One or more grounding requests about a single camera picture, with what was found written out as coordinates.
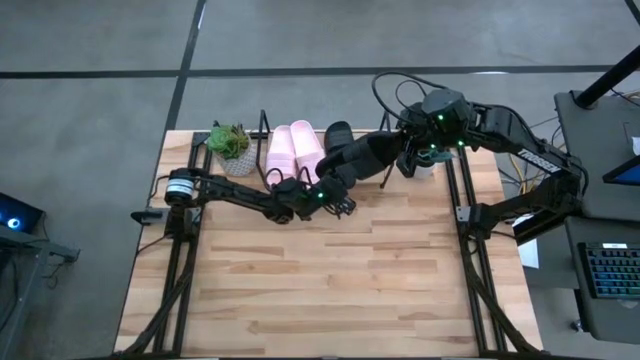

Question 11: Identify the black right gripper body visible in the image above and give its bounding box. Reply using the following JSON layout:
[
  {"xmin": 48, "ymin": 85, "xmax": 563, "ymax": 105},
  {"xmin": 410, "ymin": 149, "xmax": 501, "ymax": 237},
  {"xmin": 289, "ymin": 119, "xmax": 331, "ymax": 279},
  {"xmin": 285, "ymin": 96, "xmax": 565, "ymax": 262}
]
[{"xmin": 396, "ymin": 110, "xmax": 432, "ymax": 153}]

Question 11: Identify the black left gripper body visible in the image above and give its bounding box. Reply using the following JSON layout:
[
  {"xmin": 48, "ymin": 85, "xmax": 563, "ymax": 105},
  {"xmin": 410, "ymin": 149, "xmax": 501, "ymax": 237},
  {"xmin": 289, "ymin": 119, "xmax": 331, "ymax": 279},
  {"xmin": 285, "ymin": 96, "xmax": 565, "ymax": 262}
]
[{"xmin": 294, "ymin": 174, "xmax": 349, "ymax": 222}]

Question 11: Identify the black rubber slide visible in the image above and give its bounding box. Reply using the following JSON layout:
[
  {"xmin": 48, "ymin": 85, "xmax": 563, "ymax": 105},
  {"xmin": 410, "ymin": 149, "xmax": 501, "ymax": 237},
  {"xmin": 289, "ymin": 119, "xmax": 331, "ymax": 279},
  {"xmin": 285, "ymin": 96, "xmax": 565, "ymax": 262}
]
[
  {"xmin": 323, "ymin": 120, "xmax": 356, "ymax": 157},
  {"xmin": 315, "ymin": 130, "xmax": 404, "ymax": 183}
]

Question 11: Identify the pink rubber slide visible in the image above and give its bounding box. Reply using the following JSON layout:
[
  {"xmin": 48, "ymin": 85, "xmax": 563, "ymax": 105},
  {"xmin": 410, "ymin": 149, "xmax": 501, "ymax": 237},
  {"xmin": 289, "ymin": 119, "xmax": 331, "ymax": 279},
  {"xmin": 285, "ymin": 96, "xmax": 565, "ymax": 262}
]
[
  {"xmin": 290, "ymin": 119, "xmax": 327, "ymax": 184},
  {"xmin": 264, "ymin": 124, "xmax": 298, "ymax": 187}
]

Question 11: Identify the black metal wooden-board shelf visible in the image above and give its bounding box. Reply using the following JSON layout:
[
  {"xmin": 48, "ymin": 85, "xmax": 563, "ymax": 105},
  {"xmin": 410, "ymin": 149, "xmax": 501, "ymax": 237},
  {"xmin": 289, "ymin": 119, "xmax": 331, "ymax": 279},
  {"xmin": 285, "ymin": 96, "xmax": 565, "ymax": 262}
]
[{"xmin": 254, "ymin": 108, "xmax": 399, "ymax": 192}]

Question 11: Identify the white cup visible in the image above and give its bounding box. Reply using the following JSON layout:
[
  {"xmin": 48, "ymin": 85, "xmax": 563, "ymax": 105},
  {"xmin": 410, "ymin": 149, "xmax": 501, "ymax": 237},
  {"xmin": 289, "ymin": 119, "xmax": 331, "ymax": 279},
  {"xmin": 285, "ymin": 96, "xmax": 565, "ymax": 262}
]
[{"xmin": 411, "ymin": 146, "xmax": 454, "ymax": 181}]

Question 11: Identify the succulent in triangle-patterned pot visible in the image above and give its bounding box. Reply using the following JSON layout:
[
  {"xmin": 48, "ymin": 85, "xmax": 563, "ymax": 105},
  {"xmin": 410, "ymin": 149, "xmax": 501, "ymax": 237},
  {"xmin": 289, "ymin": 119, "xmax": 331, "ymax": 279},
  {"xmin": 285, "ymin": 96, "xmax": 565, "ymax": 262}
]
[{"xmin": 205, "ymin": 120, "xmax": 259, "ymax": 178}]

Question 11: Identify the white paper sheet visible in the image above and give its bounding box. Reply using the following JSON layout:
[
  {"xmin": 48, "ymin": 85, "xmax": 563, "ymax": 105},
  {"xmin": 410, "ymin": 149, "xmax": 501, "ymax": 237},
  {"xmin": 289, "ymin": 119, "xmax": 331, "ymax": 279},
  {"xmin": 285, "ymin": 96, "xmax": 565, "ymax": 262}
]
[{"xmin": 513, "ymin": 213, "xmax": 542, "ymax": 270}]

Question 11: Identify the grey side desk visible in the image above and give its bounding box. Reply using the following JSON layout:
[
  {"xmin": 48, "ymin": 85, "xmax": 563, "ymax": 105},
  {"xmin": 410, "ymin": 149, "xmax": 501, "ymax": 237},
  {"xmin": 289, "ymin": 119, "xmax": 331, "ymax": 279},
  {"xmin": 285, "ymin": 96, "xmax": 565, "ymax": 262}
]
[
  {"xmin": 563, "ymin": 214, "xmax": 640, "ymax": 347},
  {"xmin": 553, "ymin": 89, "xmax": 640, "ymax": 223}
]

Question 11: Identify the black pole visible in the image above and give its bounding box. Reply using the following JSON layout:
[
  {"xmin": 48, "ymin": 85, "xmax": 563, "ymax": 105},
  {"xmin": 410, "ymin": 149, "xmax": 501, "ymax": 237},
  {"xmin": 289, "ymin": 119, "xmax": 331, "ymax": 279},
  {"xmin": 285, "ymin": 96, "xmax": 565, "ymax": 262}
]
[{"xmin": 573, "ymin": 43, "xmax": 640, "ymax": 110}]

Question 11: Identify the blue-screen tablet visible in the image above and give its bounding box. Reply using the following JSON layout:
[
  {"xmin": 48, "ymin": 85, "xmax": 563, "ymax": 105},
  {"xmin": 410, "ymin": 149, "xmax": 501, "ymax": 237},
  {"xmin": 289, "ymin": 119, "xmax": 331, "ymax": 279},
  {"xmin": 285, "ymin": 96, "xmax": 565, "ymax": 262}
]
[{"xmin": 601, "ymin": 154, "xmax": 640, "ymax": 187}]

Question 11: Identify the backlit black keyboard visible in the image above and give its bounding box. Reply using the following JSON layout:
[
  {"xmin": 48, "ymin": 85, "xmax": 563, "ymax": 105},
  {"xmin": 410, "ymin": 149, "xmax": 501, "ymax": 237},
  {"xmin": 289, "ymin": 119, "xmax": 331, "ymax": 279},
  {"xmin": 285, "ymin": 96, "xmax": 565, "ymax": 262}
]
[{"xmin": 576, "ymin": 241, "xmax": 640, "ymax": 302}]

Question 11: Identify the dark grey side stand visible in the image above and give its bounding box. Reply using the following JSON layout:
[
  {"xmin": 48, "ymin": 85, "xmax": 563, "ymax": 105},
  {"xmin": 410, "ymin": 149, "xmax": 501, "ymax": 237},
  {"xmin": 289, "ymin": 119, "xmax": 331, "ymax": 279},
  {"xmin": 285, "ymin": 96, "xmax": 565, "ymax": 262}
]
[{"xmin": 0, "ymin": 223, "xmax": 82, "ymax": 360}]

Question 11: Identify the device with blue light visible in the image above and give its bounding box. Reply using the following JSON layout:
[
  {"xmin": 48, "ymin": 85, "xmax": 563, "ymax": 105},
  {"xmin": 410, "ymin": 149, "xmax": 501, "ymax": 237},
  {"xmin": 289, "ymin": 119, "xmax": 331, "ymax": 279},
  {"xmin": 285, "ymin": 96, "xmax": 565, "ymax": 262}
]
[{"xmin": 0, "ymin": 191, "xmax": 45, "ymax": 235}]

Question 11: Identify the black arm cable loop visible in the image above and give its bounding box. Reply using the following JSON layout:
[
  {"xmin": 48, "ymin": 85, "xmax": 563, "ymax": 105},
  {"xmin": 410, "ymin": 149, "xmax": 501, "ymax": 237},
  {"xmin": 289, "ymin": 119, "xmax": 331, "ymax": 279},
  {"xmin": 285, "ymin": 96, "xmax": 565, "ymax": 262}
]
[{"xmin": 370, "ymin": 70, "xmax": 442, "ymax": 127}]

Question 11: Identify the yellow cable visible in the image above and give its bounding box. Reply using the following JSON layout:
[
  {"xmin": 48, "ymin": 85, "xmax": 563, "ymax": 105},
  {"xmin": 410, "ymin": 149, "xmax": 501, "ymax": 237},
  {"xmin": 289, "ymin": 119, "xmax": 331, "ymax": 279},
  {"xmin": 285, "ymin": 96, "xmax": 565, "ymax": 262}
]
[{"xmin": 498, "ymin": 148, "xmax": 532, "ymax": 197}]

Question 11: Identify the black aluminium rail frame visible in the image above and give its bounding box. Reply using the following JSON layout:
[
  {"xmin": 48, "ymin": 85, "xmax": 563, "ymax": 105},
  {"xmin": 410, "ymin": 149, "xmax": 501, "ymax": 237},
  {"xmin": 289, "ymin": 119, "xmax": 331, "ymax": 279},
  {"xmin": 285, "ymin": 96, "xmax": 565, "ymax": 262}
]
[
  {"xmin": 113, "ymin": 130, "xmax": 214, "ymax": 358},
  {"xmin": 445, "ymin": 144, "xmax": 540, "ymax": 358}
]

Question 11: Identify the black clamp bracket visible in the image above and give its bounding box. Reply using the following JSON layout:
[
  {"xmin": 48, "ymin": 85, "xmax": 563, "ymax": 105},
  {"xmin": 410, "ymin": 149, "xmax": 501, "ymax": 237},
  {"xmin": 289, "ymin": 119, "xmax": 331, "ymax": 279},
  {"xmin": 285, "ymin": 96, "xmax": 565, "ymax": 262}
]
[{"xmin": 130, "ymin": 208, "xmax": 169, "ymax": 227}]

